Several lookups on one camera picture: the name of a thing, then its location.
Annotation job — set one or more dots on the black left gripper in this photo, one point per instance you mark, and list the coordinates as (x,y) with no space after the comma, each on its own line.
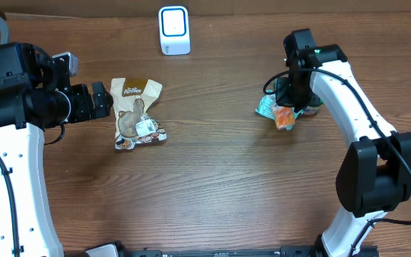
(88,111)

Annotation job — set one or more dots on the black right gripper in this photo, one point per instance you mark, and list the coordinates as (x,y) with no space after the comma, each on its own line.
(284,98)

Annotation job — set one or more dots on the green lid beige jar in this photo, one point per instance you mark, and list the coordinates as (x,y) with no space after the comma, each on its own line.
(313,106)

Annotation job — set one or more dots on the orange Kleenex tissue pack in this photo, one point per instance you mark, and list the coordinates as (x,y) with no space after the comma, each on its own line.
(283,116)

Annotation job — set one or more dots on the teal wet wipes pack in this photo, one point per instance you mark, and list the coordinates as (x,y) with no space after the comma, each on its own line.
(264,107)

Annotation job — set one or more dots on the brown Pantree mushroom bag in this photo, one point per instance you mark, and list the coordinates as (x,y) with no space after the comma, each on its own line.
(132,96)

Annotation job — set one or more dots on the mixed beans printed bag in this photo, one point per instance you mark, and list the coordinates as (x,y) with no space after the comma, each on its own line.
(148,131)

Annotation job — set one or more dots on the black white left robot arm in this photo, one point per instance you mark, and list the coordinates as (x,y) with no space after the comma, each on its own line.
(36,94)

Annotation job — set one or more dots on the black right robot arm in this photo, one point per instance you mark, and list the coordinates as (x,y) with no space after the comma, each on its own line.
(373,183)

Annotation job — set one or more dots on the white barcode scanner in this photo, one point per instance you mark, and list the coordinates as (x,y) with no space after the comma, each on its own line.
(174,30)

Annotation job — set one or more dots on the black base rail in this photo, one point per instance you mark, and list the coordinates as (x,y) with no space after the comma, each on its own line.
(284,251)

